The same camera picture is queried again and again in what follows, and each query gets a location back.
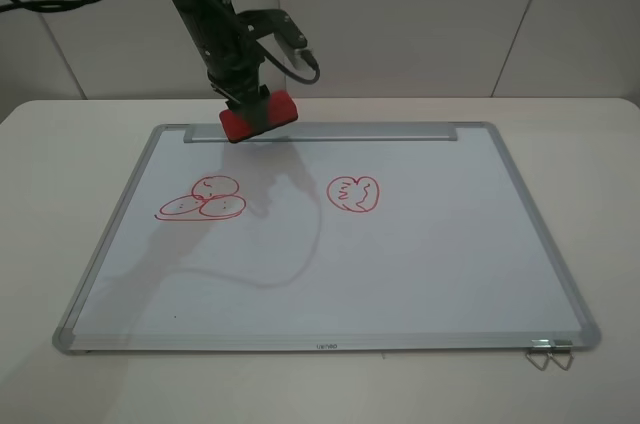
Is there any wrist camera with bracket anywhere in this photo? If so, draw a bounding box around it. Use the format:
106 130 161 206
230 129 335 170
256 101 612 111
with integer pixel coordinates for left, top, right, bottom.
238 9 319 71

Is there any right metal binder clip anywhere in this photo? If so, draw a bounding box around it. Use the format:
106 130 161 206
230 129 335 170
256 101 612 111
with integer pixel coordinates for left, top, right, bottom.
547 340 574 371

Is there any left metal binder clip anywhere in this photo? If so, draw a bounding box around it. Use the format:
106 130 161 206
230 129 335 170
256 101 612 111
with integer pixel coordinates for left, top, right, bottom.
525 339 551 371

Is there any white aluminium-framed whiteboard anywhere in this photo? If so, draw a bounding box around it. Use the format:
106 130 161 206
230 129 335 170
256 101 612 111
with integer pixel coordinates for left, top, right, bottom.
52 122 601 354

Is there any metal binder clip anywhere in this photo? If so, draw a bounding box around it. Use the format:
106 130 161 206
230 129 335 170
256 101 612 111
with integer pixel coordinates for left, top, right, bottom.
525 339 551 371
547 340 574 371

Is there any red whiteboard eraser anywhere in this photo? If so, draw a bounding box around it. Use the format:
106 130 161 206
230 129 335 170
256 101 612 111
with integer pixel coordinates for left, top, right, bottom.
219 91 298 143

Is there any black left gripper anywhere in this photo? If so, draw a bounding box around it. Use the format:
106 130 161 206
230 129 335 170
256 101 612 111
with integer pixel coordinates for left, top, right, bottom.
205 46 268 134

